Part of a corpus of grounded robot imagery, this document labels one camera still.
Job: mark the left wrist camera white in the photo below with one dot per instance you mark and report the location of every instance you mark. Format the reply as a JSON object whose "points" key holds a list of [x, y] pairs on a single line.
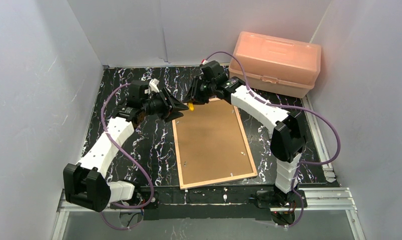
{"points": [[153, 86]]}

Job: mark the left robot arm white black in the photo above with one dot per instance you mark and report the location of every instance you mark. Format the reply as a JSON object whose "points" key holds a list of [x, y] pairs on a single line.
{"points": [[85, 181]]}

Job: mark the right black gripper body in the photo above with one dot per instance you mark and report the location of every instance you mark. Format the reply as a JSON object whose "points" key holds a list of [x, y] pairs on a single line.
{"points": [[197, 93]]}

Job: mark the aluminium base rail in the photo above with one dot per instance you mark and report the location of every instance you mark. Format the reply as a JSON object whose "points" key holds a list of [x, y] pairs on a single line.
{"points": [[332, 198]]}

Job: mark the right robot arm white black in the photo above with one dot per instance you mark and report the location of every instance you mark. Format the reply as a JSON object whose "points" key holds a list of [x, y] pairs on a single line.
{"points": [[288, 136]]}

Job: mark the white wooden photo frame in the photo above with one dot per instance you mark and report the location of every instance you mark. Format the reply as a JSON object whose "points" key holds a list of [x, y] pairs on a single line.
{"points": [[211, 146]]}

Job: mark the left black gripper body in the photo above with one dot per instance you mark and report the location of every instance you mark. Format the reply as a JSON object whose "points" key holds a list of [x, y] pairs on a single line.
{"points": [[166, 105]]}

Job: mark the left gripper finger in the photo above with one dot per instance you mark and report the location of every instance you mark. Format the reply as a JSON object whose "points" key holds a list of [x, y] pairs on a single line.
{"points": [[173, 116], [173, 105]]}

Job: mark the pink plastic storage box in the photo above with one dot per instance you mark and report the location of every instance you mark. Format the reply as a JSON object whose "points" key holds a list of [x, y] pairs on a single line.
{"points": [[276, 65]]}

